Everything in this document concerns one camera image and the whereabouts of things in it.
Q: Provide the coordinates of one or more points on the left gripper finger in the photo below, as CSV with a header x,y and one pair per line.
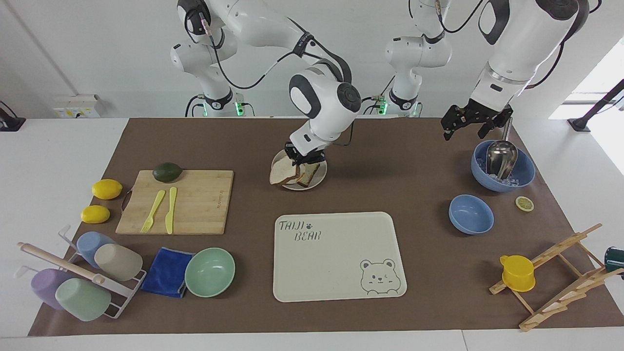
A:
x,y
453,119
488,129

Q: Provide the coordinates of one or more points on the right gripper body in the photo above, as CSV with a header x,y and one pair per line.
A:
x,y
306,158

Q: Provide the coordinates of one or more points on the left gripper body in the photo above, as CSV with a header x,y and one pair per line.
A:
x,y
487,115

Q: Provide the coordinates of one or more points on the white bread slice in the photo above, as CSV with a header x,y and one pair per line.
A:
x,y
282,174

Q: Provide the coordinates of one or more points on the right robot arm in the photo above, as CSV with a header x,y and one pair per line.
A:
x,y
273,27

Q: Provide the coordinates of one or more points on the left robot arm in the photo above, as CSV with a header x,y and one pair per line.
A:
x,y
526,34

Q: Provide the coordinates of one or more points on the toasted sandwich bottom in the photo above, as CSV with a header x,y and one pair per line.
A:
x,y
308,175

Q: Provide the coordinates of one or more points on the small grey plate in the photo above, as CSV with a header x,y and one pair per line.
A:
x,y
318,179

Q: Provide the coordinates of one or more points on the metal scoop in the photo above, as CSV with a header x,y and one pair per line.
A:
x,y
502,158

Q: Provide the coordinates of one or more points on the large blue bowl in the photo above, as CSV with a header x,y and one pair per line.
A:
x,y
526,170

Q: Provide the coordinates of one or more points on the ice cubes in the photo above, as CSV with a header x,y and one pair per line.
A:
x,y
509,182

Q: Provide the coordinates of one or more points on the lemon slice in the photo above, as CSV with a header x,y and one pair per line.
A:
x,y
524,204

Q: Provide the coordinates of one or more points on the small blue bowl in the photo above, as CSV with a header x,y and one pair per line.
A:
x,y
470,214

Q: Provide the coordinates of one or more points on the cream tray with bear print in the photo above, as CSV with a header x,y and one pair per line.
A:
x,y
331,263

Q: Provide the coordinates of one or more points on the black stand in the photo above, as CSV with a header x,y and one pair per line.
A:
x,y
9,122
597,107

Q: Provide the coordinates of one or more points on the wooden cutting board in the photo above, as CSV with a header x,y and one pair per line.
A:
x,y
204,204

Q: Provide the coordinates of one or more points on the dark green avocado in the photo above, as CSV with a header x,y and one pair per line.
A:
x,y
167,172

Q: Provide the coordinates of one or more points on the yellow-green plastic knife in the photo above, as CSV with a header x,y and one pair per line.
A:
x,y
170,209

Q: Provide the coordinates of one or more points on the light green bowl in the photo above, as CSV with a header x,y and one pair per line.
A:
x,y
209,273

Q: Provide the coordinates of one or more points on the yellow-green plastic fork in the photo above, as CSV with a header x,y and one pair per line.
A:
x,y
155,207

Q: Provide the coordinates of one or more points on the wooden drying rack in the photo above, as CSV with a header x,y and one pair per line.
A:
x,y
560,292

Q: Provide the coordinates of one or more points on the blue cloth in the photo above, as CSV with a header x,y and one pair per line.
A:
x,y
165,273

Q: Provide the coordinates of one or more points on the dark green cup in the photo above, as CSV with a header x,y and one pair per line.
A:
x,y
615,259

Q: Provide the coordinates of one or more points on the yellow lemon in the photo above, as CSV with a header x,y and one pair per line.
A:
x,y
95,214
107,189

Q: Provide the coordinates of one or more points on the beige plastic cup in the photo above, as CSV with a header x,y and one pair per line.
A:
x,y
119,262

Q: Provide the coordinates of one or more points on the blue plastic cup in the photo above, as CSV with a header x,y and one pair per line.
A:
x,y
87,246

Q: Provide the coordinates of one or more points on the light green plastic cup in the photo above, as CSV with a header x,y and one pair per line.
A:
x,y
83,300

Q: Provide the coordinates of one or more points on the purple plastic cup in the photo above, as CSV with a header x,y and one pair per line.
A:
x,y
45,287

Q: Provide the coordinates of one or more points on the white wall socket box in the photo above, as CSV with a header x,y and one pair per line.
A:
x,y
75,107

